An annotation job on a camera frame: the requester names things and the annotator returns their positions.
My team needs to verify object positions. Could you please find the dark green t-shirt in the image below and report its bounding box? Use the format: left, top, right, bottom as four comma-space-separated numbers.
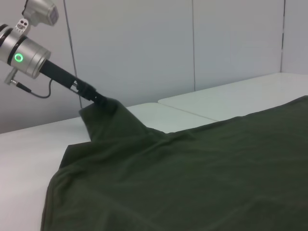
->
42, 95, 308, 231

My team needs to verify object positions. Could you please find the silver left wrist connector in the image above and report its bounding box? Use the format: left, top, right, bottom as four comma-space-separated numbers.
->
3, 69, 20, 85

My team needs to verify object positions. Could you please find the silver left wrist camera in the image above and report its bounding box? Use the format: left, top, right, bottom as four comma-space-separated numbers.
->
16, 0, 60, 33

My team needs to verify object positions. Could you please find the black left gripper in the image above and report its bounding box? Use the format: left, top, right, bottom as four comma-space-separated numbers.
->
39, 59, 109, 106

